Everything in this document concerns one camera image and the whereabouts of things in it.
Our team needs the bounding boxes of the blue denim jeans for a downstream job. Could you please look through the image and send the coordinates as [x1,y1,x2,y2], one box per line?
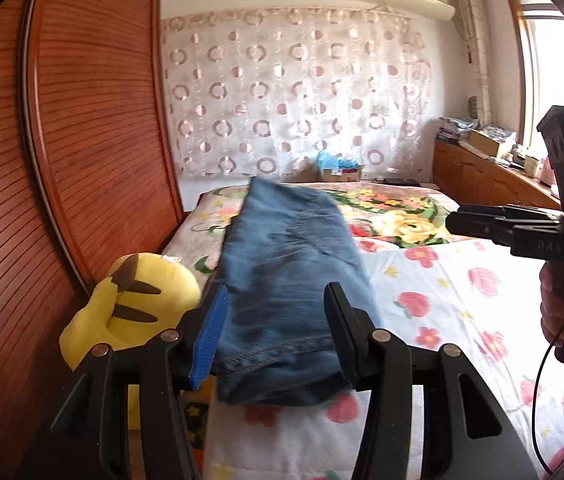
[212,178,378,406]

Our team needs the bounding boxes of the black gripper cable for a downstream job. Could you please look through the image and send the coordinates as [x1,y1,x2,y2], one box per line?
[531,318,564,478]

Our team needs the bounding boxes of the window with wooden frame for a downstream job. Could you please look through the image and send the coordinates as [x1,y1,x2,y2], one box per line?
[508,0,564,157]

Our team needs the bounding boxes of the small box on bed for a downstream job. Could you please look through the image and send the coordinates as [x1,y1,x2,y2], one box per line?
[320,167,361,182]

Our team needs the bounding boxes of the wooden slatted wardrobe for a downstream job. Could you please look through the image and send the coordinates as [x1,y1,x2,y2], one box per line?
[0,0,183,479]

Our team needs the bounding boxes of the pink circle patterned curtain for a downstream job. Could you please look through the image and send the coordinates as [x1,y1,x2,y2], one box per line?
[161,6,432,178]

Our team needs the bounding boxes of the blue plush toy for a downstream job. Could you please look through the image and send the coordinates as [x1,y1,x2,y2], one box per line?
[315,151,360,174]

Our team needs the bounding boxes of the floral yellow blanket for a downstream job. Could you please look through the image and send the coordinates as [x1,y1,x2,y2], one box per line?
[163,182,459,284]

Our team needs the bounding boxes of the strawberry print white bedsheet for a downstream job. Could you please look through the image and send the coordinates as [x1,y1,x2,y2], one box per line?
[204,240,564,479]

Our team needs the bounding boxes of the yellow Pikachu plush toy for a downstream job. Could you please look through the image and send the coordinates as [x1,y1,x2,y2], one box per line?
[58,252,203,430]

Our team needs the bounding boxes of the wooden side cabinet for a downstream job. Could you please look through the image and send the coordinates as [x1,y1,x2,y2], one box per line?
[433,140,561,210]

